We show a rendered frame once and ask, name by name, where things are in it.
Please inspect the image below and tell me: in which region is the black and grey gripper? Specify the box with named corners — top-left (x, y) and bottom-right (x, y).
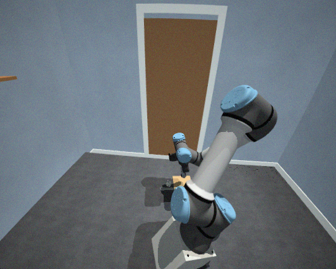
top-left (169, 153), bottom-right (189, 178)

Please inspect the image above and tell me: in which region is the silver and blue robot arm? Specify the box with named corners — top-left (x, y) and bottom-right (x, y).
top-left (171, 85), bottom-right (277, 254)

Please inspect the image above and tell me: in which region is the peach flat square mat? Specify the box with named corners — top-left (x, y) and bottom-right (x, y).
top-left (172, 176), bottom-right (190, 189)

